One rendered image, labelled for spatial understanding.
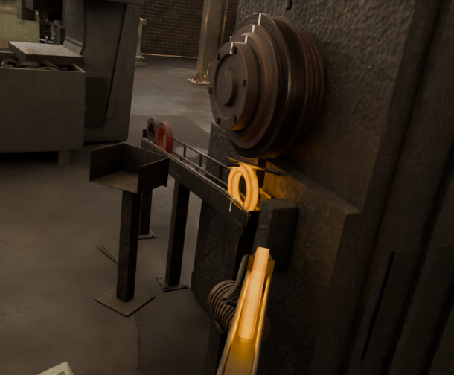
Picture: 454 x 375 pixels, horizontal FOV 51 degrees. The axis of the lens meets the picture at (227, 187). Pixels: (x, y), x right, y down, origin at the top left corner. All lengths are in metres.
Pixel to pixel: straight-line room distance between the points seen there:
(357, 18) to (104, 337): 1.56
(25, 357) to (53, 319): 0.24
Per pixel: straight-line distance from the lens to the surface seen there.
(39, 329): 2.22
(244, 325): 1.09
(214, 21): 8.63
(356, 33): 1.44
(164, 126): 2.48
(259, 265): 1.21
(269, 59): 1.48
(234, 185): 1.77
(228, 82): 1.54
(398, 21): 1.33
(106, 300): 2.35
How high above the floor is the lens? 1.36
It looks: 21 degrees down
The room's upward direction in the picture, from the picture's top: 8 degrees clockwise
